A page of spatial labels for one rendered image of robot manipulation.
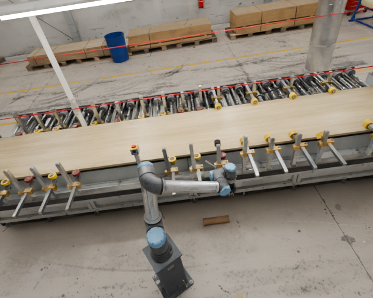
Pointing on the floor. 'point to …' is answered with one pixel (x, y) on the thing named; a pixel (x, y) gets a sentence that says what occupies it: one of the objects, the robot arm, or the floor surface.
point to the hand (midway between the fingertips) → (230, 193)
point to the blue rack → (370, 18)
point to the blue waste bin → (118, 39)
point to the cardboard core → (216, 220)
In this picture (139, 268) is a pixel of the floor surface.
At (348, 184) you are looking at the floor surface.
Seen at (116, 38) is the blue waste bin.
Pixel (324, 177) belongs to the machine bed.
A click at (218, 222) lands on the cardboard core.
